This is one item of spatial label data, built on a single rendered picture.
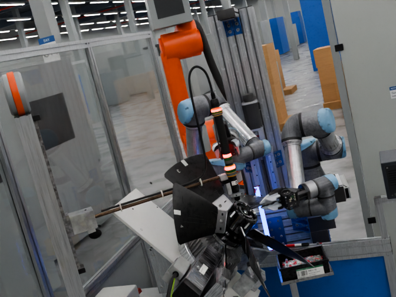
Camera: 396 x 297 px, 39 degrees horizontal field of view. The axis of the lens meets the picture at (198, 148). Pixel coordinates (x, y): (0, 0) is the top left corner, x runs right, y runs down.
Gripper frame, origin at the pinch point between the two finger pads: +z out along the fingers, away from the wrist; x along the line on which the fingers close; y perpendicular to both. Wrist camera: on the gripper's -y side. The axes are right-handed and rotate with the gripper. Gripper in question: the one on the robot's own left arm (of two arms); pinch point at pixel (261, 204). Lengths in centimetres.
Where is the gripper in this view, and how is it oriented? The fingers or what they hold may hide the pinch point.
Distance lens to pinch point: 239.2
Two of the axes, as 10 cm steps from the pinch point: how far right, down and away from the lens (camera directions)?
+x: 2.0, 9.4, 2.8
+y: 3.5, 2.0, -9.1
